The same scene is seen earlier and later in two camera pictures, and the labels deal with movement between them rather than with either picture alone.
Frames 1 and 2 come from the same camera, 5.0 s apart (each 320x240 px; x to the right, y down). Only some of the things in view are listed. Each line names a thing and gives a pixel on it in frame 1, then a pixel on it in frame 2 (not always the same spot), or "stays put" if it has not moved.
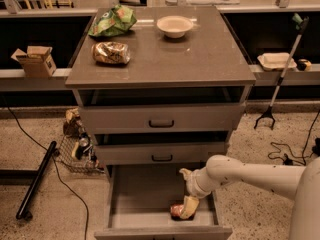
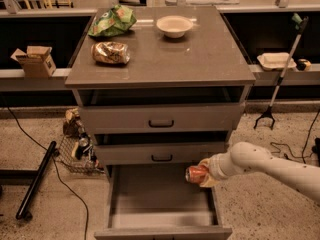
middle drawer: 195,153 stays put
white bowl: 174,26 stays put
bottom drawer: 138,201 stays put
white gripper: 194,183 → 216,166
